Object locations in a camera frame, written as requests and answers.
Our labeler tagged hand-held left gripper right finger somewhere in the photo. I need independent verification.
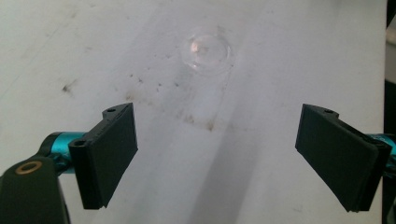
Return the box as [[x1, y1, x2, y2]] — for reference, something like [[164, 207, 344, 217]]
[[294, 104, 392, 213]]

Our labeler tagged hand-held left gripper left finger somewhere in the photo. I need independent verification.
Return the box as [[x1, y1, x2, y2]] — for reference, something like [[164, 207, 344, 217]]
[[68, 102, 139, 210]]

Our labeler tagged single clear plastic cup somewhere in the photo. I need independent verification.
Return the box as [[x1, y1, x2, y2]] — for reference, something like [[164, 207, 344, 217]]
[[179, 27, 233, 77]]

